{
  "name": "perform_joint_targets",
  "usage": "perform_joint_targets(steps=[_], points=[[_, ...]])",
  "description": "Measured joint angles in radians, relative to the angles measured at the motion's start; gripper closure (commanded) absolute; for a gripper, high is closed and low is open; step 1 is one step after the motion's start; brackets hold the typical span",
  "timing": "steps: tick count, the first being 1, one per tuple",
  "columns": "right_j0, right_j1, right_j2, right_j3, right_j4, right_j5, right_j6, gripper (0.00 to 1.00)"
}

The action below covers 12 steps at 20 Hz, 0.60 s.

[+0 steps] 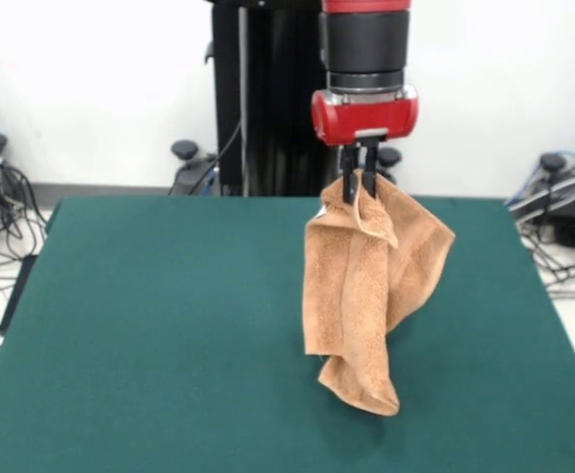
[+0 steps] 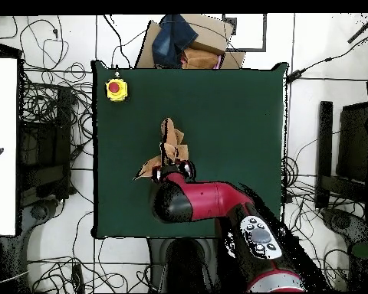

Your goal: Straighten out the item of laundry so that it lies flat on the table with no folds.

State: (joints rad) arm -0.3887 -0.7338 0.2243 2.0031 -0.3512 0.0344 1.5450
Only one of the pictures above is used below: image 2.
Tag black equipment rack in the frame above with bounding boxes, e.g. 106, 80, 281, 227
18, 85, 74, 209

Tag brown towel in box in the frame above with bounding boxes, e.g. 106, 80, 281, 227
181, 47, 221, 70

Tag brown terry towel with label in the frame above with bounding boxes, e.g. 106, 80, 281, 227
133, 117, 190, 181

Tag black power strip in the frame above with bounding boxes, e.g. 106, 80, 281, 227
71, 263, 86, 293

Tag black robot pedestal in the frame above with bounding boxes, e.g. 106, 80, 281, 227
146, 237, 219, 293

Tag grey stand base with caster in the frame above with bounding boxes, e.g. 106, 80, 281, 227
18, 198, 64, 237
320, 207, 368, 246

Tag yellow emergency stop red button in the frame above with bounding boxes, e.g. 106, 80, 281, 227
105, 77, 130, 103

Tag long black floor bar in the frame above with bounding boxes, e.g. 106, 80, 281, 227
314, 100, 334, 211

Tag dark green table cloth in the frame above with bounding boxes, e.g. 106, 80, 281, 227
90, 60, 291, 241

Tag black equipment case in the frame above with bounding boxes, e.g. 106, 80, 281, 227
337, 102, 368, 185

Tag black power adapter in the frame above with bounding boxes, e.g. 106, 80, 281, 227
286, 69, 307, 84

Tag black power adapter cable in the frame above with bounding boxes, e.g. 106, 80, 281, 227
303, 30, 368, 74

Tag cardboard box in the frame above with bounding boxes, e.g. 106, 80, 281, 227
134, 13, 247, 70

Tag blue jeans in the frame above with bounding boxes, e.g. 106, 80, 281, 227
151, 14, 199, 69

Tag white rectangular table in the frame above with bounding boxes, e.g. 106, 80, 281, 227
0, 57, 19, 237

